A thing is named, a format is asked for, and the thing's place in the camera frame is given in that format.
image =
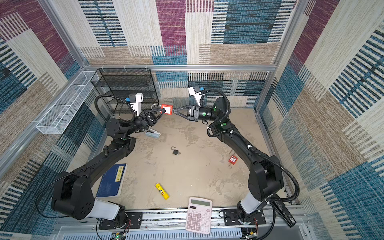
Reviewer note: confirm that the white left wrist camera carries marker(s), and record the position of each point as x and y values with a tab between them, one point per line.
135	102

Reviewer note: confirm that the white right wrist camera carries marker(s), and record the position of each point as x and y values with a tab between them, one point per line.
198	93

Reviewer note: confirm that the black wire shelf rack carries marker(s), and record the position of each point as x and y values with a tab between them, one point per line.
118	85

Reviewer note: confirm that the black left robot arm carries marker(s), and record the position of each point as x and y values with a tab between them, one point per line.
72	192

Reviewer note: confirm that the pink calculator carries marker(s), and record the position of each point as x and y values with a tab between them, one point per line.
199	216

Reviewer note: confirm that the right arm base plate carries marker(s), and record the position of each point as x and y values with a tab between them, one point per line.
232	218

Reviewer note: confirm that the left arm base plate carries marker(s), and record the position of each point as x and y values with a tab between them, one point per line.
132	220

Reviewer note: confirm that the small black padlock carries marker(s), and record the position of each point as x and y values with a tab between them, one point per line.
175	151

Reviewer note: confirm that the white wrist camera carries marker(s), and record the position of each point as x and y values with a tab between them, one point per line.
135	102
198	93

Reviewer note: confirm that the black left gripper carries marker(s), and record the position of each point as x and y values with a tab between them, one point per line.
145	122

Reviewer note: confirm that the light blue stapler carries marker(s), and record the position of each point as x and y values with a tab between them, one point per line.
152	134

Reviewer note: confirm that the blue notebook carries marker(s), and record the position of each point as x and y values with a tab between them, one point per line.
112	182

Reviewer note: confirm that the yellow glue stick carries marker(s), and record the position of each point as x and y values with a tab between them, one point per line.
161	190

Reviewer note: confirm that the red padlock with key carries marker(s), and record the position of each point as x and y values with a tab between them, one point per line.
168	108

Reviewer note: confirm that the white wire mesh basket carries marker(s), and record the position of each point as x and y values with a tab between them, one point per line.
62	112

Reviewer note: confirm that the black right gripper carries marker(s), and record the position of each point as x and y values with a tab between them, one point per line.
193	112

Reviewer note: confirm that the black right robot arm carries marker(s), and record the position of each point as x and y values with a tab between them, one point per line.
269	183

